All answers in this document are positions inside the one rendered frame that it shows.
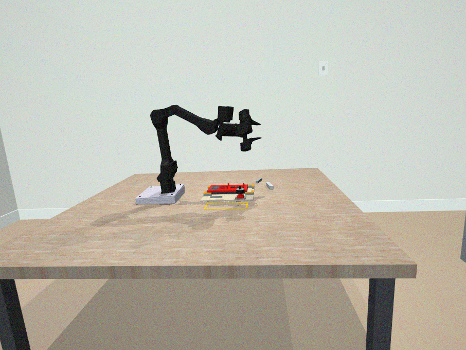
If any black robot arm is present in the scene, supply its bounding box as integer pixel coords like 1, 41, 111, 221
150, 105, 253, 194

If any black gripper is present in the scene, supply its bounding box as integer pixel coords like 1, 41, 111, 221
232, 109, 261, 152

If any cream flat base plate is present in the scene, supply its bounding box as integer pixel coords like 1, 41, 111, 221
200, 184, 255, 201

